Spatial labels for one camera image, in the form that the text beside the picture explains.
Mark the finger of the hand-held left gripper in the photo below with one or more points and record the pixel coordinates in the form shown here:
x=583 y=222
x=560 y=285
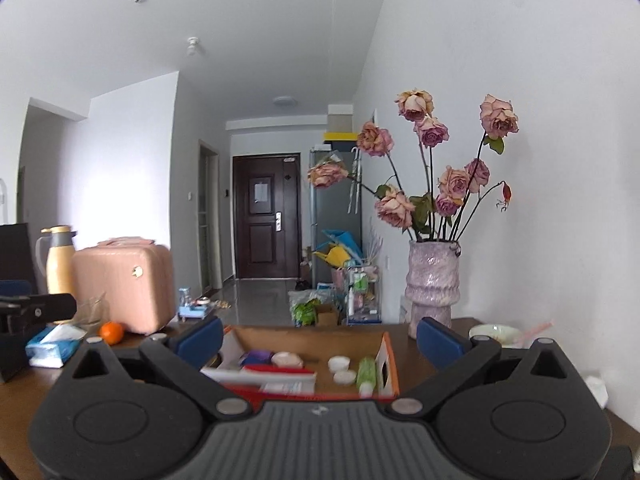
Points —
x=55 y=306
x=15 y=288

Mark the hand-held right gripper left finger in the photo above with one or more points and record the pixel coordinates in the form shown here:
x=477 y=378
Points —
x=202 y=342

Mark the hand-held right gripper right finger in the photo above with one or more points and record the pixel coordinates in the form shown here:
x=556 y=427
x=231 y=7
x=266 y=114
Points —
x=439 y=344

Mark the white ribbed bottle cap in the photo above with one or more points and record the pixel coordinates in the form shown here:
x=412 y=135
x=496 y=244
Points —
x=338 y=363

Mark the red cardboard box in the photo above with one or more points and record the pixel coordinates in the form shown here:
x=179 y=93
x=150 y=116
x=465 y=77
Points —
x=310 y=342

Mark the black paper bag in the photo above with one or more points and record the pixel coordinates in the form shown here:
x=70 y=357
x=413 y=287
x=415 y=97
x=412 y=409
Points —
x=17 y=255

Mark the clear glass cup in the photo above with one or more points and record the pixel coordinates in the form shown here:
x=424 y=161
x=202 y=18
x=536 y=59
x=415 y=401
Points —
x=92 y=312

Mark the yellow thermos jug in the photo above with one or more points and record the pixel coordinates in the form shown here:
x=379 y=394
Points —
x=60 y=265

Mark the blue tissue pack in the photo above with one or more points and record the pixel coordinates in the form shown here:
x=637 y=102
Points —
x=52 y=347

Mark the pale green bowl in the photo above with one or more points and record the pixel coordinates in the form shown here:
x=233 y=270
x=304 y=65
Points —
x=495 y=334

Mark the pink ceramic vase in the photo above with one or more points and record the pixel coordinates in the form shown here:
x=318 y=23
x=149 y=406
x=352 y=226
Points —
x=432 y=285

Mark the orange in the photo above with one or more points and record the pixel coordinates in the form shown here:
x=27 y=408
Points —
x=111 y=332

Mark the pink suitcase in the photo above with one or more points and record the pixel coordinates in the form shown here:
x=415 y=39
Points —
x=125 y=285

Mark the clear plastic rack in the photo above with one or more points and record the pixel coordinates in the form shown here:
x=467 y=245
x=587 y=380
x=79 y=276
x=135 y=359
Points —
x=362 y=295

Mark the pink spoon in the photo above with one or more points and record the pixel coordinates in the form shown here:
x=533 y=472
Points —
x=537 y=332

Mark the green plastic bag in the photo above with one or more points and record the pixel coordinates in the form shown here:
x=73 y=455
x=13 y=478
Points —
x=305 y=312

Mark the small brown cardboard box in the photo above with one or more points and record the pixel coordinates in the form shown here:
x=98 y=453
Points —
x=327 y=317

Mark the white dried twigs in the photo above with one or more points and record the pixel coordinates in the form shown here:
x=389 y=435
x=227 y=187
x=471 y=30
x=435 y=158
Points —
x=376 y=242

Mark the dark brown door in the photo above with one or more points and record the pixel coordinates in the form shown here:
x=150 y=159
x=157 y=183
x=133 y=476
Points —
x=265 y=225

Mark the blue yellow plastic item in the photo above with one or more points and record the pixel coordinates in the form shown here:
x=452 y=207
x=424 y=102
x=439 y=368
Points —
x=337 y=250

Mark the dried pink roses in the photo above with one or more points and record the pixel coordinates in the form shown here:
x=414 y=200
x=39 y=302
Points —
x=450 y=180

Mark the crumpled white tissue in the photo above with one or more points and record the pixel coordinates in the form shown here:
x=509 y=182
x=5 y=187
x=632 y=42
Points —
x=597 y=391

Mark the grey refrigerator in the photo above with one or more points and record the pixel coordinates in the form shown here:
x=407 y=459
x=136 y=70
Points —
x=335 y=215

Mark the yellow box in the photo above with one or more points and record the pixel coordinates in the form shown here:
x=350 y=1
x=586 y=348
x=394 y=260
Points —
x=342 y=136

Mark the round ceiling lamp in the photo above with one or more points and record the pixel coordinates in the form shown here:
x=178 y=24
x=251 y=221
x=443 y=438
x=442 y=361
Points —
x=285 y=101

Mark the ceiling sprinkler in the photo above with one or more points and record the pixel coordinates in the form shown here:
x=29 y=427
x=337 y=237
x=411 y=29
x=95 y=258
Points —
x=193 y=46

